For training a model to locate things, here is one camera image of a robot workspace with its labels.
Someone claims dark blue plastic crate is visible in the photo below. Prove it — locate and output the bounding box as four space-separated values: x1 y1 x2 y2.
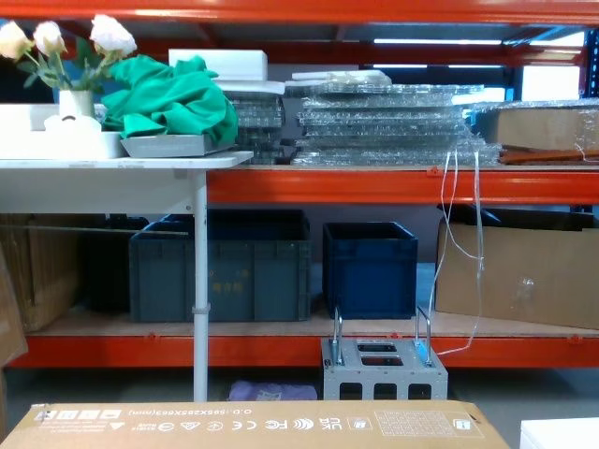
157 208 312 242

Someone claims orange steel shelf rack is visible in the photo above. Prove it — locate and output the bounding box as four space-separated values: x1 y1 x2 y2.
0 0 599 370

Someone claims grey plastic crate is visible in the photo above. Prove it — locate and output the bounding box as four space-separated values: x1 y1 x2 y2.
128 221 313 324

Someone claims small clear plastic stack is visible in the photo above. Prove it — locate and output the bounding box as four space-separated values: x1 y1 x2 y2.
223 79 287 153

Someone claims large bubble wrap stack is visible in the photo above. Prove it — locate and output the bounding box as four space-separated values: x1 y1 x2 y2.
285 82 503 167

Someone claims grey flat tray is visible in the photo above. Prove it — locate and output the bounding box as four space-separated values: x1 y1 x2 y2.
120 134 238 159

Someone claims purple cloth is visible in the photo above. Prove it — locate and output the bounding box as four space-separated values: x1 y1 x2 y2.
227 379 319 403

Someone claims green cloth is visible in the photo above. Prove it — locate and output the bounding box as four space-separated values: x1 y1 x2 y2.
100 54 240 145

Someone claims white foam block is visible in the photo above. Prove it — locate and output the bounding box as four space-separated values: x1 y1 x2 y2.
168 48 270 81

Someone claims white table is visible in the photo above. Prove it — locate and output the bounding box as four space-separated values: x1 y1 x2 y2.
0 150 255 403

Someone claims black plastic crate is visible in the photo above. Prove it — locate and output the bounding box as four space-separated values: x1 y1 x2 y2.
77 214 149 313

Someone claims thin wooden rod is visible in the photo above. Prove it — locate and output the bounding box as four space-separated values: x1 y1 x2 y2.
0 224 189 236

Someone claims long printed cardboard box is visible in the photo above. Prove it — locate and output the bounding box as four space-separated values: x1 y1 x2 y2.
0 398 512 449

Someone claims large open cardboard box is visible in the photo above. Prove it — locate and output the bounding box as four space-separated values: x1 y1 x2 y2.
434 204 599 331

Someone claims long ceiling light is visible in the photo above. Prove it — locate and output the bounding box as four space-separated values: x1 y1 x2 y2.
373 37 504 47

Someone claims small white round-topped piece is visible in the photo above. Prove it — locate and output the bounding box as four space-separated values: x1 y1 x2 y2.
43 113 103 135

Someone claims white vase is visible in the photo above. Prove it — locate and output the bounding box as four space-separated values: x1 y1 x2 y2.
57 89 96 119

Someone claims orange bars bundle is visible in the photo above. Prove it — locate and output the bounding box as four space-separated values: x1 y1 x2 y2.
497 145 599 166

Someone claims bubble-wrapped cardboard box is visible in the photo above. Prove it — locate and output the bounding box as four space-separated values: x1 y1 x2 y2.
471 97 599 152

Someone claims folded cardboard sheets stack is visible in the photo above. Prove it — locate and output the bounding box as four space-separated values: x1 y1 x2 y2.
0 213 81 334

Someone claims white artificial flower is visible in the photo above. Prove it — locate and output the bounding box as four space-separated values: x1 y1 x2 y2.
0 21 35 62
32 21 67 58
88 13 139 60

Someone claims leaning cardboard sheet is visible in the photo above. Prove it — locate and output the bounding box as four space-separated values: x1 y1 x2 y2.
0 242 30 425

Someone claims white flat box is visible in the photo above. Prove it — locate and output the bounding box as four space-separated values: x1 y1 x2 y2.
519 416 599 449

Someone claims grey metal box with handles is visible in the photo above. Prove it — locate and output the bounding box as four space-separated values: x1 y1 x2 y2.
320 306 449 402

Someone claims white hanging cord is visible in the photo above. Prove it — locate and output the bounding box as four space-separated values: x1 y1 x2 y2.
424 148 487 360

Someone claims blue steel post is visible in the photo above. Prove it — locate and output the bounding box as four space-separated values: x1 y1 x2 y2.
577 26 599 100

